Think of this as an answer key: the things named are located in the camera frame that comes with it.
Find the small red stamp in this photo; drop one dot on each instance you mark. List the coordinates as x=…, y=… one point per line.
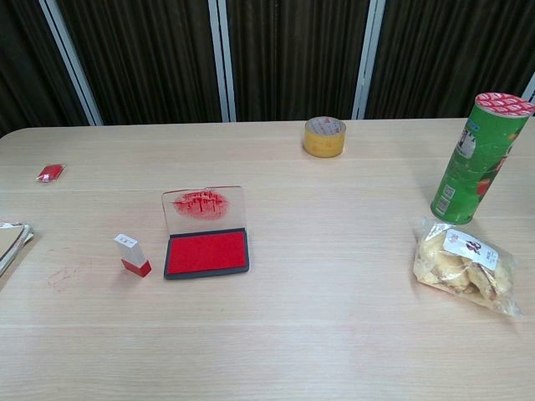
x=132, y=255

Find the red ink pad clear lid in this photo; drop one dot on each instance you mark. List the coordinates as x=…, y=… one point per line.
x=205, y=252

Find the yellow packing tape roll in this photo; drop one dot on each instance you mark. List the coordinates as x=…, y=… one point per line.
x=324, y=140

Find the clear bag of snacks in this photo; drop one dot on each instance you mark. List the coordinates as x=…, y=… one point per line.
x=460, y=267

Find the green chips can red lid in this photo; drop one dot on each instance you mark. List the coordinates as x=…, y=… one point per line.
x=472, y=167

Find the small red packet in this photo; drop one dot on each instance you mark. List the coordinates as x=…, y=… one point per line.
x=50, y=172

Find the brown spiral notebook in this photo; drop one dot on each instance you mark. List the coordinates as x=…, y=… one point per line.
x=10, y=244

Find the white partition frame post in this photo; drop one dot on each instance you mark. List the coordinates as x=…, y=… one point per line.
x=223, y=62
x=368, y=62
x=73, y=62
x=530, y=87

